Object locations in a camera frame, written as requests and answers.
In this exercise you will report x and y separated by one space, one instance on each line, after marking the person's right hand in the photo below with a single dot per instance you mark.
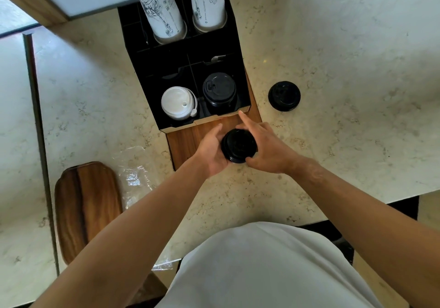
271 149

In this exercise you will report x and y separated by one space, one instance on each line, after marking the person's left hand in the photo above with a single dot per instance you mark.
208 153

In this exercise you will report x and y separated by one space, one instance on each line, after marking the person's left thumb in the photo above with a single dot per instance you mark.
219 134

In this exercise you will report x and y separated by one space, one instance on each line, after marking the person's right thumb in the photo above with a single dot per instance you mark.
252 159

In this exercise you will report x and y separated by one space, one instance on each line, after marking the stack of black cup lids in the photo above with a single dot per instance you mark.
239 145

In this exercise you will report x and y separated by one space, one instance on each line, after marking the person's left forearm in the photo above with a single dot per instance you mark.
130 235

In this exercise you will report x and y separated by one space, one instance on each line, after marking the person's right forearm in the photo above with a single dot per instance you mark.
364 222

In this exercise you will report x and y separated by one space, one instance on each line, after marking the wooden base board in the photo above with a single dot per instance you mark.
196 139

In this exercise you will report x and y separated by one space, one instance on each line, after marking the stack of black lids in organizer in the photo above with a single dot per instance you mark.
219 91

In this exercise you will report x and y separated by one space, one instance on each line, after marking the stack of white cup lids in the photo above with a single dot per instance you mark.
178 102

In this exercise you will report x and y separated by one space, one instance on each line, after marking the black cup lid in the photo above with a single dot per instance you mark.
284 96

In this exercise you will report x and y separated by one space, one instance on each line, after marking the black cup organizer box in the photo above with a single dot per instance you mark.
185 67

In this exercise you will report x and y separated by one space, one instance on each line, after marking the clear plastic wrapper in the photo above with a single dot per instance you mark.
135 177

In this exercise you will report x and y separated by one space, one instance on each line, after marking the person's white shirt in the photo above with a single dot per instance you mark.
271 266

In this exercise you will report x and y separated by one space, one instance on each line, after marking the stack of printed paper cups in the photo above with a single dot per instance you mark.
160 7
208 2

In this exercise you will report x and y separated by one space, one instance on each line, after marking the wooden cutting board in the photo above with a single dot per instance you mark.
86 208

